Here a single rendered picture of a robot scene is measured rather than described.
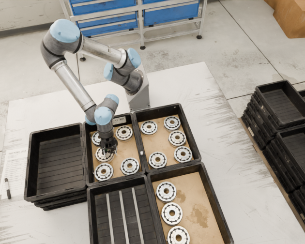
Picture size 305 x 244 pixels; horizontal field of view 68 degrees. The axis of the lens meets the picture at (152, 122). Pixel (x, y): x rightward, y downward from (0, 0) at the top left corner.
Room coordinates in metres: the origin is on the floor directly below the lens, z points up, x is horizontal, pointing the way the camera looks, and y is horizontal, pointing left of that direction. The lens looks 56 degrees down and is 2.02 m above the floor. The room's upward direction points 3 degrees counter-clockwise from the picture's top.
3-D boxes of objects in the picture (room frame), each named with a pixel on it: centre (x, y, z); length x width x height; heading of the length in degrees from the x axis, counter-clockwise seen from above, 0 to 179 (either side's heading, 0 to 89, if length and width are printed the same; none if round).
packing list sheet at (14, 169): (0.59, 0.84, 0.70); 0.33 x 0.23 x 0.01; 12
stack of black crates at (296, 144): (0.73, -1.15, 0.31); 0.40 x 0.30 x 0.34; 12
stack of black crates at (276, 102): (1.12, -1.06, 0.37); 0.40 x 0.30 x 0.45; 12
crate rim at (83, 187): (0.55, 0.52, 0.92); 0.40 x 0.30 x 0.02; 10
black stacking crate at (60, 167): (0.55, 0.52, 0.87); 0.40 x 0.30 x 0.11; 10
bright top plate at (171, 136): (0.67, -0.14, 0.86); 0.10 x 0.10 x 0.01
